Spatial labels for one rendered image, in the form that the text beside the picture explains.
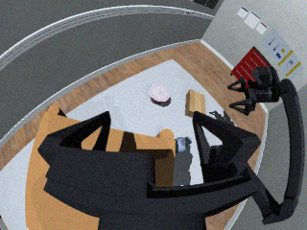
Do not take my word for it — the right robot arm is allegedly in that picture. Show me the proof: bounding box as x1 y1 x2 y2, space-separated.
251 66 305 225

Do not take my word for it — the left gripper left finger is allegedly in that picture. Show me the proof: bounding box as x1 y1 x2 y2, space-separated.
43 111 111 150

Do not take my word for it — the tan wooden block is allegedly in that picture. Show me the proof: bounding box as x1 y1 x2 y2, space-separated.
185 89 205 118

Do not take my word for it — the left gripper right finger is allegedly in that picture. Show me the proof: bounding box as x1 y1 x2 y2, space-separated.
192 111 261 183

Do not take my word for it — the wooden shelving unit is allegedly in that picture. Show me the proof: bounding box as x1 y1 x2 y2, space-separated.
25 104 176 230

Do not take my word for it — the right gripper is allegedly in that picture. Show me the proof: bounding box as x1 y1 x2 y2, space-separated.
227 77 267 116

